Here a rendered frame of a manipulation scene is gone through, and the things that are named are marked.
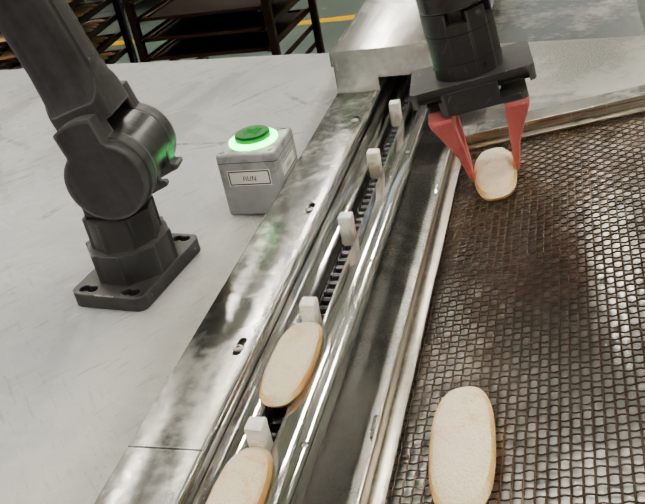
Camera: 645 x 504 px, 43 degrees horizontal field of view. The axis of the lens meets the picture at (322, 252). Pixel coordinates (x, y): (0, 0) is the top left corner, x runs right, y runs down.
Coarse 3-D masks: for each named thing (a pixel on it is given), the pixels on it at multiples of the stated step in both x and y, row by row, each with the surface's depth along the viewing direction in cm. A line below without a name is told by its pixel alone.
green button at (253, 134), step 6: (252, 126) 91; (258, 126) 91; (264, 126) 90; (240, 132) 90; (246, 132) 90; (252, 132) 89; (258, 132) 89; (264, 132) 89; (240, 138) 89; (246, 138) 88; (252, 138) 88; (258, 138) 88; (264, 138) 89; (240, 144) 89; (246, 144) 88
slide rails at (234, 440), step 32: (384, 96) 107; (384, 128) 98; (352, 192) 85; (384, 192) 84; (320, 256) 75; (352, 256) 74; (352, 288) 70; (288, 320) 67; (320, 352) 63; (256, 384) 61; (256, 416) 58; (288, 416) 57; (224, 448) 56; (288, 448) 55
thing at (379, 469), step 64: (448, 192) 73; (640, 192) 62; (512, 256) 61; (576, 256) 58; (640, 256) 55; (448, 320) 57; (512, 320) 54; (576, 320) 52; (640, 320) 50; (576, 384) 47; (384, 448) 47; (512, 448) 44
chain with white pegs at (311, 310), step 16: (400, 112) 100; (384, 144) 97; (368, 160) 89; (384, 160) 94; (368, 192) 88; (352, 224) 77; (352, 240) 78; (336, 272) 75; (304, 304) 65; (320, 304) 71; (304, 320) 66; (320, 320) 67; (272, 416) 59; (256, 432) 54; (272, 432) 58
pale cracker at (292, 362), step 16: (288, 336) 64; (304, 336) 63; (320, 336) 64; (288, 352) 62; (304, 352) 62; (272, 368) 61; (288, 368) 60; (304, 368) 60; (272, 384) 59; (288, 384) 59; (304, 384) 59; (272, 400) 58; (288, 400) 58
